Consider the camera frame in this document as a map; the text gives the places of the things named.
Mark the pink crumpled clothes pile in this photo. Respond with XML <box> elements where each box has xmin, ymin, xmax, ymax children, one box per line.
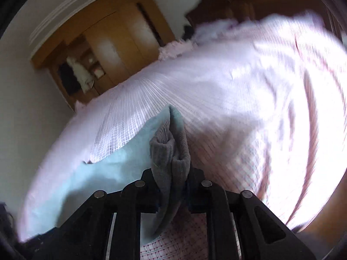
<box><xmin>158</xmin><ymin>40</ymin><xmax>195</xmax><ymax>61</ymax></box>

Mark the black garment by headboard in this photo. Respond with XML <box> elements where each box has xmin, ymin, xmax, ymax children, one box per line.
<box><xmin>181</xmin><ymin>25</ymin><xmax>195</xmax><ymax>41</ymax></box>

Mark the black hanging garment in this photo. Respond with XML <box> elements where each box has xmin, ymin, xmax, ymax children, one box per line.
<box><xmin>58</xmin><ymin>62</ymin><xmax>81</xmax><ymax>96</ymax></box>

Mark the pink checked bed sheet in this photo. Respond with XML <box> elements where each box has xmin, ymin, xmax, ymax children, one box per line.
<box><xmin>16</xmin><ymin>10</ymin><xmax>347</xmax><ymax>260</ymax></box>

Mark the wooden wardrobe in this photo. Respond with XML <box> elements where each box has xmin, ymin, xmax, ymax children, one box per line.
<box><xmin>31</xmin><ymin>0</ymin><xmax>175</xmax><ymax>107</ymax></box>

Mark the lilac ruffled pillow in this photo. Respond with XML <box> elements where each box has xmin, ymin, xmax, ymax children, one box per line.
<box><xmin>191</xmin><ymin>19</ymin><xmax>239</xmax><ymax>45</ymax></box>

